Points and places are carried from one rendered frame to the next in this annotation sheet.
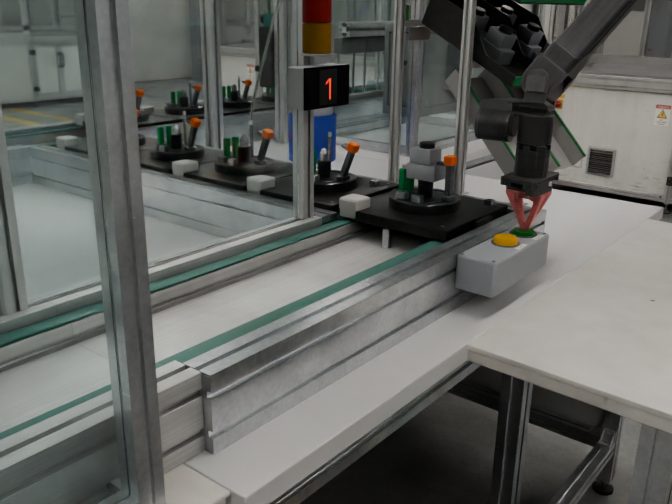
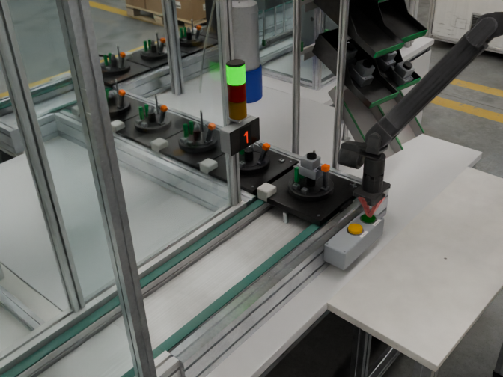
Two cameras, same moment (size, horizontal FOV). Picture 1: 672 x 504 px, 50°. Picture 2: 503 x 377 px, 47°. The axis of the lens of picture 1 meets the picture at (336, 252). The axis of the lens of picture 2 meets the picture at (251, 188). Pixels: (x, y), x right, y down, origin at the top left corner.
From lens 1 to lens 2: 63 cm
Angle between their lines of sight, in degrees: 14
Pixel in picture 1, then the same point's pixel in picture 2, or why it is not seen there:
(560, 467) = not seen: hidden behind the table
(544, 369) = (367, 324)
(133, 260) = (144, 345)
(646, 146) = not seen: outside the picture
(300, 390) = (230, 348)
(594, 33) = (409, 114)
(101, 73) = (126, 288)
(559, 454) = not seen: hidden behind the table
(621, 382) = (407, 334)
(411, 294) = (294, 277)
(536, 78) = (373, 140)
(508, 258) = (354, 246)
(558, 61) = (387, 129)
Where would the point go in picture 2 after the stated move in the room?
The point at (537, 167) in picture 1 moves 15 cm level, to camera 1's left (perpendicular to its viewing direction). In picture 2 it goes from (374, 187) to (319, 188)
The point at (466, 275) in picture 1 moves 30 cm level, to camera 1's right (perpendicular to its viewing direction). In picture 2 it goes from (329, 256) to (440, 256)
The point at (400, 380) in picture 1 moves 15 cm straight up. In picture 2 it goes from (285, 334) to (285, 289)
